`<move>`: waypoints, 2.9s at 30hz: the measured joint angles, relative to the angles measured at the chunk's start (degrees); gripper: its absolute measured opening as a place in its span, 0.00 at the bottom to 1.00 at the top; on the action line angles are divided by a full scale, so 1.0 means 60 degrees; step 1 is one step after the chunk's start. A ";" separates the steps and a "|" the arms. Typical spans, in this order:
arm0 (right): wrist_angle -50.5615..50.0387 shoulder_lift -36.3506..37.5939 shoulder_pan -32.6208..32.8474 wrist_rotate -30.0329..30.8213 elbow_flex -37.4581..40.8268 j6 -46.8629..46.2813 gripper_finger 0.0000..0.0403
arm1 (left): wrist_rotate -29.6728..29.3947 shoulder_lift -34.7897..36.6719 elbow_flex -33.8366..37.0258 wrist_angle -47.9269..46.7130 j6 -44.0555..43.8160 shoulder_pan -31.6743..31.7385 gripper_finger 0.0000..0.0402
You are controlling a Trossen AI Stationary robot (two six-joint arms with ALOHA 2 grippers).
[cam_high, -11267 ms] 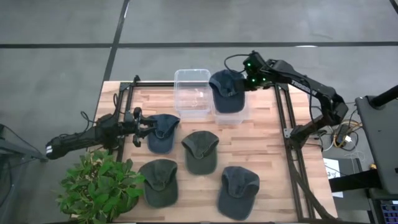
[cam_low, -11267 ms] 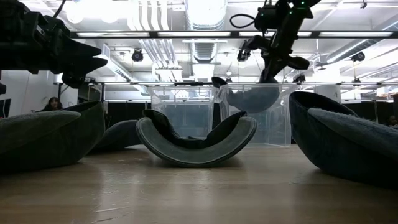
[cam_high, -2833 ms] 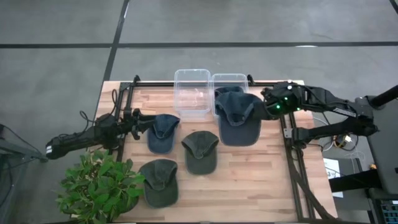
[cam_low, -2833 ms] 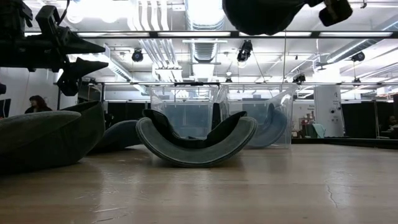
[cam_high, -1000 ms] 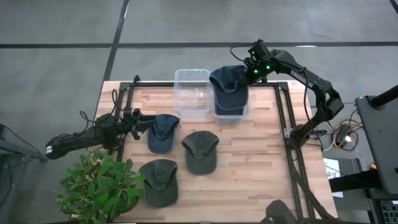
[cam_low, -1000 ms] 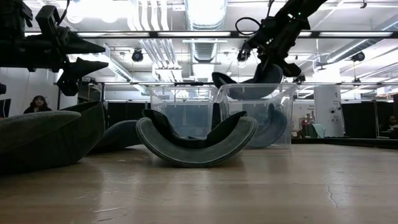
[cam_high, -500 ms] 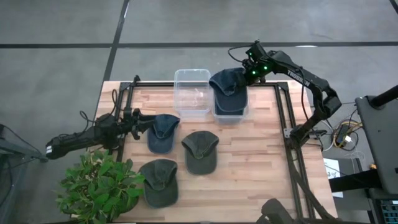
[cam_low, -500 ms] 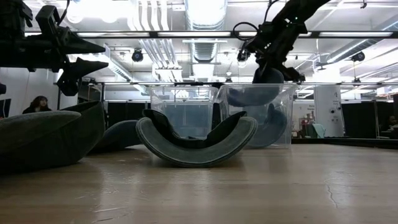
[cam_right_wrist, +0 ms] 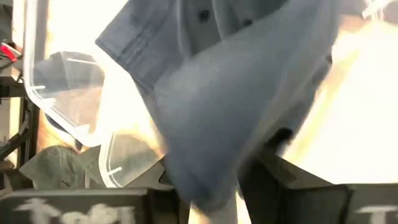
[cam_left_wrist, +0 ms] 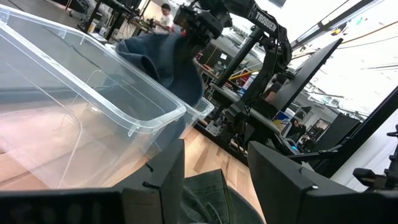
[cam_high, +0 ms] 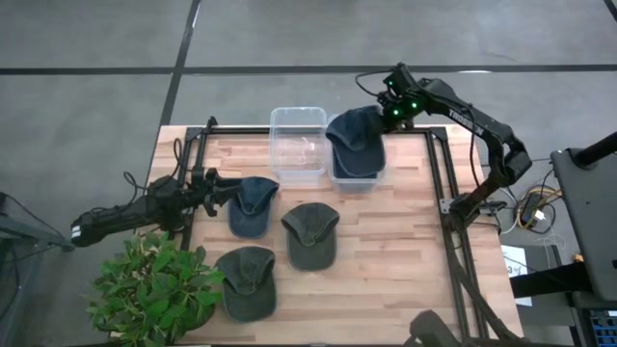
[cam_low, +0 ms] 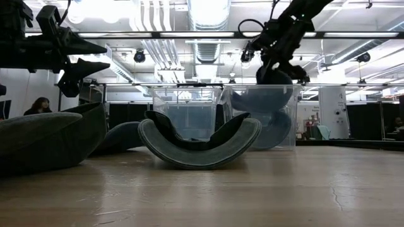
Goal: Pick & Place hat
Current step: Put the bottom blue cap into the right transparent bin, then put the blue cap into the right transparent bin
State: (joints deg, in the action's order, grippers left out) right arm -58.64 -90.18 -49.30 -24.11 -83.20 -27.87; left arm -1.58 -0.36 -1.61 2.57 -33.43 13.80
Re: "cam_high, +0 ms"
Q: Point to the blue lit panel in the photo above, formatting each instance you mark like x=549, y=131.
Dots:
x=605, y=330

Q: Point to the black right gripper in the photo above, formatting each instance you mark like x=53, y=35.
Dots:
x=404, y=101

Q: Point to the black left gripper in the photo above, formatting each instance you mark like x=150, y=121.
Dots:
x=200, y=193

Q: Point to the grey stand base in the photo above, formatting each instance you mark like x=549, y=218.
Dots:
x=29, y=231

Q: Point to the black aluminium frame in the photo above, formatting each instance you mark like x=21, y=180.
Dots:
x=231, y=130

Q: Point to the green leafy plant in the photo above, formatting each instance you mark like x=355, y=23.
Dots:
x=154, y=289

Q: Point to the dark grey rounded object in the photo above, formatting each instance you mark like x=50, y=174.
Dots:
x=431, y=330

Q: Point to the black round pole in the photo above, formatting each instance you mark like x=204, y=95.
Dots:
x=598, y=149

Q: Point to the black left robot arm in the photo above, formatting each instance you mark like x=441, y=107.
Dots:
x=120, y=217

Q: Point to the clear plastic bin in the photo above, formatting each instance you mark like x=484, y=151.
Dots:
x=299, y=144
x=356, y=185

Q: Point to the grey equipment cart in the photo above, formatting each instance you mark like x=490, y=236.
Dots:
x=588, y=217

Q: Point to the black power adapter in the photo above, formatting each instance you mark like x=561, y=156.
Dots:
x=531, y=207

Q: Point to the black support beam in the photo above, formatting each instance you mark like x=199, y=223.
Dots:
x=549, y=282

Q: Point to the white paper sheet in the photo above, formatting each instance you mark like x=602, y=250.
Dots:
x=513, y=255

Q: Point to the orange connector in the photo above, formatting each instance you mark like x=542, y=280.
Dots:
x=578, y=259

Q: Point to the green denim cap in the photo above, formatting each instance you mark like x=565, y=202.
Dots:
x=248, y=294
x=311, y=250

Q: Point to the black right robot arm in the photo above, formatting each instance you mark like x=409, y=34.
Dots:
x=482, y=130

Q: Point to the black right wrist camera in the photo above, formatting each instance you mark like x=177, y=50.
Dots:
x=397, y=77

